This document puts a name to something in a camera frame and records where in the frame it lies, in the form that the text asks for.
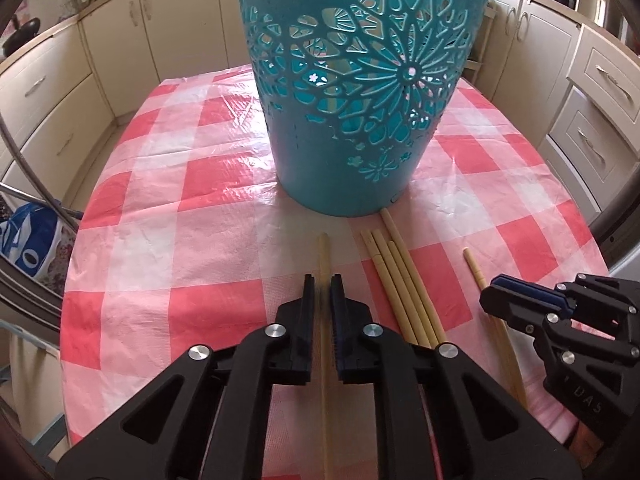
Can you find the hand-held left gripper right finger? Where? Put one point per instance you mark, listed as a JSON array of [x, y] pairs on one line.
[[336, 310]]

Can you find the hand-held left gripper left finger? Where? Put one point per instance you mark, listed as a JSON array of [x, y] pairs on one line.
[[311, 310]]

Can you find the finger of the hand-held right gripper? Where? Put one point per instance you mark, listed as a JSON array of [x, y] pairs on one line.
[[530, 292], [510, 310]]

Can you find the single wooden chopstick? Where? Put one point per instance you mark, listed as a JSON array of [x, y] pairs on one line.
[[323, 260], [472, 265]]

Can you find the bundle of wooden chopsticks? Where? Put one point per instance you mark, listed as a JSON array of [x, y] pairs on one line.
[[395, 280]]

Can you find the teal perforated plastic basket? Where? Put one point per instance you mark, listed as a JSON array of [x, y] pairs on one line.
[[320, 170]]

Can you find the red white checkered tablecloth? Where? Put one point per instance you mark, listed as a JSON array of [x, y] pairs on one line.
[[175, 185]]

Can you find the white drawer cabinets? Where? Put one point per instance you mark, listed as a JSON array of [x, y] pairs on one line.
[[595, 110]]

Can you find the floral bin with blue bag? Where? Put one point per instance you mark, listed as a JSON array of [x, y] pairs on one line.
[[30, 240]]

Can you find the cream kitchen base cabinets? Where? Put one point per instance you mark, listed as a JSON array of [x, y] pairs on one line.
[[165, 25]]

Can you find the black cooking pot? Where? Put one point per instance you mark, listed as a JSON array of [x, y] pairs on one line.
[[22, 37]]

